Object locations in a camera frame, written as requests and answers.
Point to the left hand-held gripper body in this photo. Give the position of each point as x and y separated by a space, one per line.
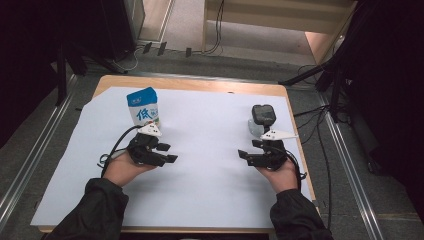
143 150

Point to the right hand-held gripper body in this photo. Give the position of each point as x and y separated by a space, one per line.
275 156

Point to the clear cup with black lid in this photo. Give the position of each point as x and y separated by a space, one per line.
263 113

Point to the blue and white milk carton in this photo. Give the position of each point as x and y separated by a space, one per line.
143 110

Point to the person's right hand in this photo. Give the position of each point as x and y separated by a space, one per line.
283 178

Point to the person's left hand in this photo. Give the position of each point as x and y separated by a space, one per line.
123 170

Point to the white paper sheet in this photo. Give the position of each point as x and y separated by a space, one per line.
200 186

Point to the black tripod stand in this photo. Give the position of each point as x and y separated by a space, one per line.
335 86

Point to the black plug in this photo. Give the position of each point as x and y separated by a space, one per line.
188 52
147 47
162 48

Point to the black metal stand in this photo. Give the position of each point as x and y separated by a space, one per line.
61 76

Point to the light wooden shelf unit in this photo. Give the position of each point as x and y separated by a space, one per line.
266 13

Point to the black curtain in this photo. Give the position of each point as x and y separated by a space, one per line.
30 40
393 83

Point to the metal floor rail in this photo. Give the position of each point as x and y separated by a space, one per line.
33 160
353 173

